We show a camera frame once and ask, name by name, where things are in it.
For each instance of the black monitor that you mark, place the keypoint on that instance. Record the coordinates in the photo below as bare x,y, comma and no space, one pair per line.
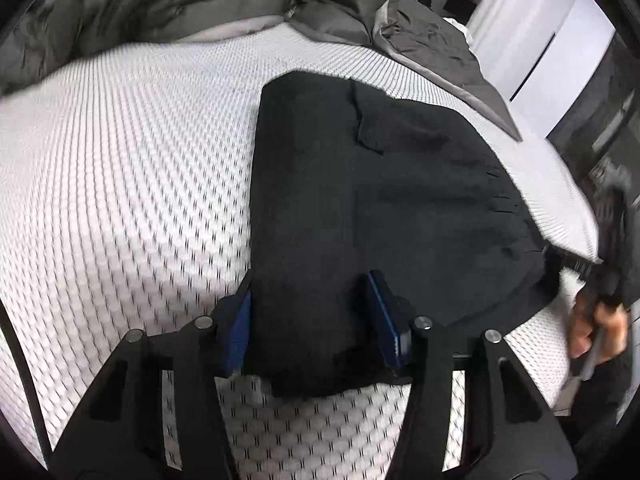
461,2

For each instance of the person's right hand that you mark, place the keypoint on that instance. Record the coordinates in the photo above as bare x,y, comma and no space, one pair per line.
612,332

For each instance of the black pants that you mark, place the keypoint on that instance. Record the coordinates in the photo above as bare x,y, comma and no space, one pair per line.
425,200

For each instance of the bed with white patterned sheet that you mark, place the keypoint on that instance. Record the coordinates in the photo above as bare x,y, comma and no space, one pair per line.
125,185

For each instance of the dark open wardrobe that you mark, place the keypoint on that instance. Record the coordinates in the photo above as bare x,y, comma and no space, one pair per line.
600,100

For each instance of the grey duvet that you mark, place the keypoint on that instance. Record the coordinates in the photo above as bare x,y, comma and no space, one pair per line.
150,0

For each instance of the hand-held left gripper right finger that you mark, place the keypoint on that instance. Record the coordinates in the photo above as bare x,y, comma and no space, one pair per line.
387,320

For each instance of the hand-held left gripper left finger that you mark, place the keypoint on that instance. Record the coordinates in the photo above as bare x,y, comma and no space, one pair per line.
240,330

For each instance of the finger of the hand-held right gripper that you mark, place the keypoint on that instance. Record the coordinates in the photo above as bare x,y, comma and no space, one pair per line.
575,265

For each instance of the white curtain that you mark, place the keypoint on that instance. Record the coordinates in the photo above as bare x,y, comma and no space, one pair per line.
505,0

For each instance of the person's right forearm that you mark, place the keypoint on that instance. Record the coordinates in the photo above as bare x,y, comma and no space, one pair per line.
610,410

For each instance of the white bedding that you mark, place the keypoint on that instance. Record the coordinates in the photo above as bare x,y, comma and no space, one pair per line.
462,32

